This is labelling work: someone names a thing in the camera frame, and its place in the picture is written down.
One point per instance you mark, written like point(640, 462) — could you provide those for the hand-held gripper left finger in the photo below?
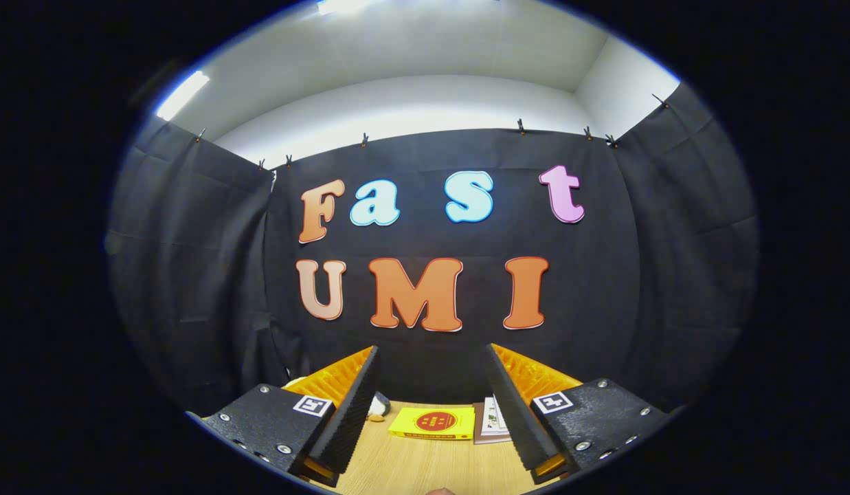
point(349, 412)

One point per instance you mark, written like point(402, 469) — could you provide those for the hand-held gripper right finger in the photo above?
point(517, 412)

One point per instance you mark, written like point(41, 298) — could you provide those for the white illustrated book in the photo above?
point(499, 412)
point(477, 426)
point(490, 425)

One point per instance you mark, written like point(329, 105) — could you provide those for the penguin plush toy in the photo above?
point(378, 407)

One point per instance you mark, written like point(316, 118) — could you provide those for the yellow book with red circle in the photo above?
point(431, 421)

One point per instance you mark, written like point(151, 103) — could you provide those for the row of black cloth clips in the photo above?
point(364, 141)

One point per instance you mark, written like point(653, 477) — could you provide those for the ceiling light strip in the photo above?
point(182, 95)

